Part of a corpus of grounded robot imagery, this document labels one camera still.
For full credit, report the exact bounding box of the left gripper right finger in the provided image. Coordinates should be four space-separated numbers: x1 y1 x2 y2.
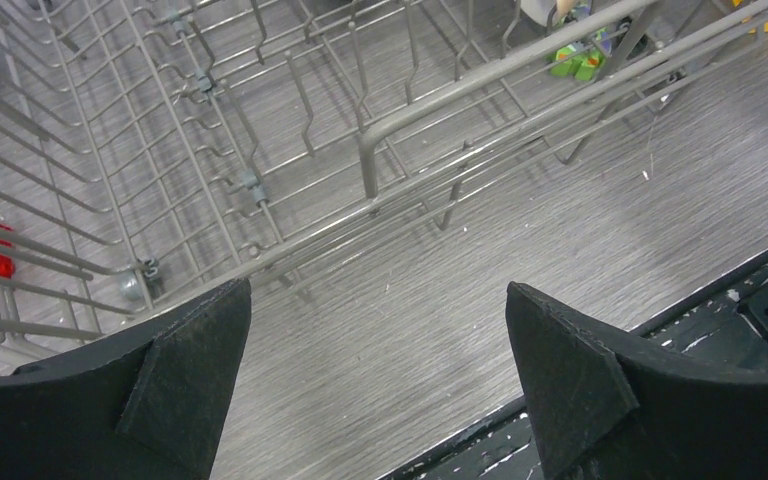
505 282 768 479

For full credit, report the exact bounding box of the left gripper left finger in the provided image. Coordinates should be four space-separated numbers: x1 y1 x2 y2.
0 279 251 479

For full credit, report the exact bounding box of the grey wire dish rack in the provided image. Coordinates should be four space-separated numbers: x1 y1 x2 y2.
0 1 768 367

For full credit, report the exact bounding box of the beige deer bowl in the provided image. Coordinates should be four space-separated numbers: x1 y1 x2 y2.
551 0 581 24

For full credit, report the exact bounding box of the green owl puzzle piece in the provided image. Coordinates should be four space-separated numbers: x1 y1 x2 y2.
548 28 613 82

